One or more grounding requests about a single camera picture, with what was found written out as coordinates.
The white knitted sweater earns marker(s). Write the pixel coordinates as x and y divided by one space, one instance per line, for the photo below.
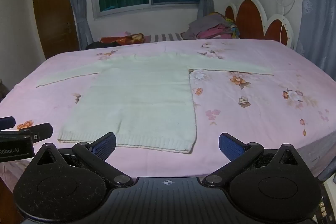
144 98

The patterned blue-grey curtain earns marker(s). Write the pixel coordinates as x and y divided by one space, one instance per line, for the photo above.
317 16

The grey striped pillow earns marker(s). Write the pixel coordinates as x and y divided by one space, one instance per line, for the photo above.
165 37

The pink floral bed sheet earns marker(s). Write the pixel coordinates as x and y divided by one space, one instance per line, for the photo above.
249 121

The red and orange cloth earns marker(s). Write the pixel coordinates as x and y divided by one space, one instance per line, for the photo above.
123 39

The black cloth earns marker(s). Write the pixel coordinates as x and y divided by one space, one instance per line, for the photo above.
105 44

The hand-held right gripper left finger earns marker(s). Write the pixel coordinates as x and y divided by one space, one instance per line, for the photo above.
105 146

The brown wooden door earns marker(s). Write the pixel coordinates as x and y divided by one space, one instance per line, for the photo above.
55 16

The red and white headboard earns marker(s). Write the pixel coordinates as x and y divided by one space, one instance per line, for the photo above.
249 19

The pile of folded clothes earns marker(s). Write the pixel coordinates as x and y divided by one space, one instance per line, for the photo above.
210 27

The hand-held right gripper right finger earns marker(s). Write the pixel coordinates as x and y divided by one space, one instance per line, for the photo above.
230 146

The white device with buttons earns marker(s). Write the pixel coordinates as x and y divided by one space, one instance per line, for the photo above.
325 203

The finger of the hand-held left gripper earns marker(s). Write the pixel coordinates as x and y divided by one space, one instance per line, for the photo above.
6 123
39 131

